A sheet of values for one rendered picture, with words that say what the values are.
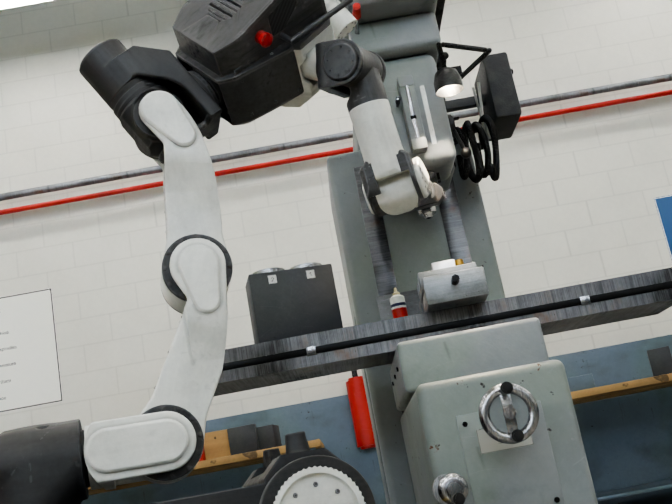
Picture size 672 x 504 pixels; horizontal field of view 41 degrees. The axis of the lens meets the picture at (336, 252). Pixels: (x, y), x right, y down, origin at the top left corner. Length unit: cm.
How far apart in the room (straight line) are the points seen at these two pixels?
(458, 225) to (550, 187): 425
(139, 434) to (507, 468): 74
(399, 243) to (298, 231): 404
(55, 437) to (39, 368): 520
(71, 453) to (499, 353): 97
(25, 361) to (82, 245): 94
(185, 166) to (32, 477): 68
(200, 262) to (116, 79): 45
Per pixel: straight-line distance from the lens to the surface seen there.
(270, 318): 231
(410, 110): 241
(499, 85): 283
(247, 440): 606
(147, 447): 175
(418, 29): 252
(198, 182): 192
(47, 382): 695
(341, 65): 194
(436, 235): 282
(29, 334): 705
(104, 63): 203
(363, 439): 639
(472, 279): 220
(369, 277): 277
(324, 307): 233
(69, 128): 743
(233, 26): 196
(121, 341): 684
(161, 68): 202
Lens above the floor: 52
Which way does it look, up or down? 15 degrees up
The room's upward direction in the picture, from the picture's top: 11 degrees counter-clockwise
